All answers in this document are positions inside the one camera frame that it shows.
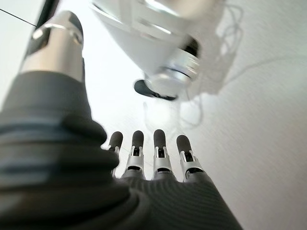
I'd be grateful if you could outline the black robot left foot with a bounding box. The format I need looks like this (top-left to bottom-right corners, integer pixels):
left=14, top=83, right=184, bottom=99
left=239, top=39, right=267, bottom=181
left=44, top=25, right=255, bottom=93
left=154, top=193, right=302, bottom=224
left=133, top=79, right=178, bottom=101

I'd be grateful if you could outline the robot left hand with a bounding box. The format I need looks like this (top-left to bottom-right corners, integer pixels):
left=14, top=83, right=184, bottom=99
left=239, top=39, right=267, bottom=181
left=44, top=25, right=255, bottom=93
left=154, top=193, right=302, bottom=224
left=0, top=10, right=244, bottom=230

